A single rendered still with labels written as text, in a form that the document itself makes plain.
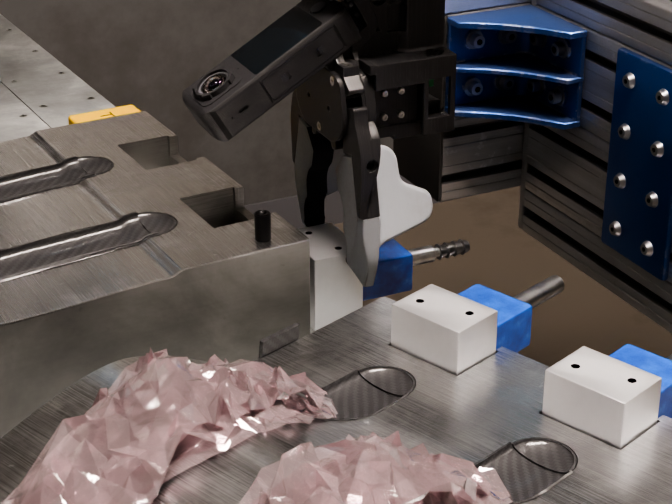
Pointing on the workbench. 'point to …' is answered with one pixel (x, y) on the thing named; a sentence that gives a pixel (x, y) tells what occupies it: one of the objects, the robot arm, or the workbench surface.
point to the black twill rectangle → (278, 340)
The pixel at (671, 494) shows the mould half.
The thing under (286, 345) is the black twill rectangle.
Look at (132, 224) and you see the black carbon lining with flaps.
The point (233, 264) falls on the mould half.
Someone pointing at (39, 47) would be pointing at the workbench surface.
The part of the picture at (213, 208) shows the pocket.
